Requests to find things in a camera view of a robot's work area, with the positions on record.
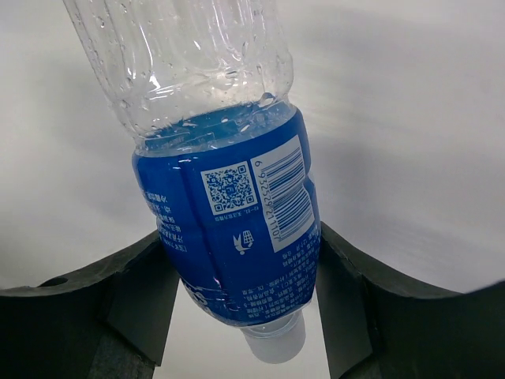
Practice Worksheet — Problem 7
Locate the blue label clear bottle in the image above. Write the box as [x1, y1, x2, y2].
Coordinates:
[65, 1, 321, 364]

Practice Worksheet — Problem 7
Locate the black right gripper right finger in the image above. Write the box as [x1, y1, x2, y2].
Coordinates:
[316, 226, 504, 378]

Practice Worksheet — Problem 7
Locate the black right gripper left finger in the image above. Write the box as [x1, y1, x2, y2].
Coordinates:
[1, 232, 179, 378]

